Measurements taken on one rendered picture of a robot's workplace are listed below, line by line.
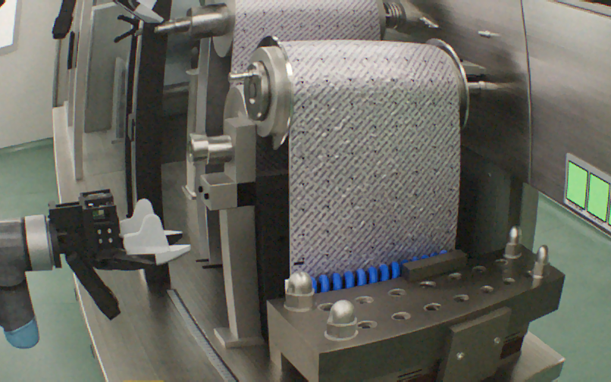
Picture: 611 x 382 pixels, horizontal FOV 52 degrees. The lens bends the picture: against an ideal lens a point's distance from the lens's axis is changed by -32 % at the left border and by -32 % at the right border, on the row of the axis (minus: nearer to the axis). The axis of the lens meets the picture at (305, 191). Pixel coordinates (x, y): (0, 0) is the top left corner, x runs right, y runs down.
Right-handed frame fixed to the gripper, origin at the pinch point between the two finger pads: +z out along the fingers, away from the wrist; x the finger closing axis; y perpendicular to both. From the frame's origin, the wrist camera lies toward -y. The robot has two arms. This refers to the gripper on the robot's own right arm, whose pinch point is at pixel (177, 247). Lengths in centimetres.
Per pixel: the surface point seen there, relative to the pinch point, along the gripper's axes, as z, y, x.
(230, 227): 9.3, -1.0, 7.7
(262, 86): 11.7, 17.1, 2.4
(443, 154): 34.6, 7.8, -0.4
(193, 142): 4.7, 10.0, 7.9
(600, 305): 216, -109, 109
